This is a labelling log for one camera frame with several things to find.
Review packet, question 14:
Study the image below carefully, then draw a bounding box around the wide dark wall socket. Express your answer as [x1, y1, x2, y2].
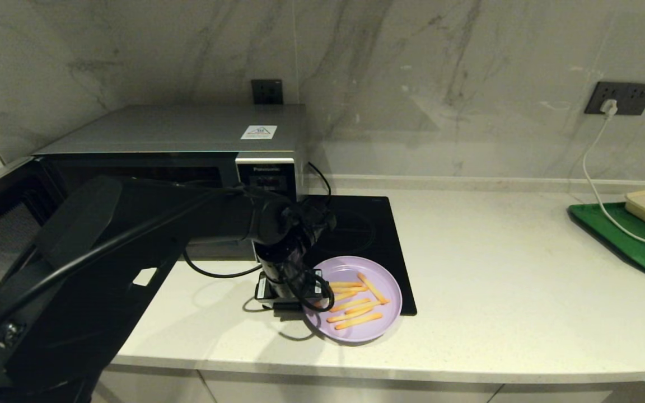
[585, 82, 645, 116]

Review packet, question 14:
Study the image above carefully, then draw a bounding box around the grey glossy cabinet front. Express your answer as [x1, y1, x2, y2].
[489, 382, 645, 403]
[96, 368, 217, 403]
[200, 369, 502, 403]

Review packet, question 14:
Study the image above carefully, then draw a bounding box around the black induction cooktop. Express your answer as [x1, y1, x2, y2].
[299, 196, 417, 316]

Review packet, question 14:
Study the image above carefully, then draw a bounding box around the small dark wall socket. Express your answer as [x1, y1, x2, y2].
[251, 79, 284, 105]

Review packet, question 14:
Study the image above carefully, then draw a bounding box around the purple round plate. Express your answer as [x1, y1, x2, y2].
[303, 256, 403, 343]

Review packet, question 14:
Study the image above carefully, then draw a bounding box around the silver Panasonic microwave oven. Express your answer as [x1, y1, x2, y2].
[34, 104, 307, 261]

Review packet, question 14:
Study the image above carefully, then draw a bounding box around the white sticker with triangle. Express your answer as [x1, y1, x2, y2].
[241, 125, 278, 140]

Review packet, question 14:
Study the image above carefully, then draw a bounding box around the white power cable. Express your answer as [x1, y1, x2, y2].
[582, 112, 645, 252]

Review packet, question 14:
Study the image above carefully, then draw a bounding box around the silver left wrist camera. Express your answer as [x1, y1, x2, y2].
[254, 271, 278, 310]

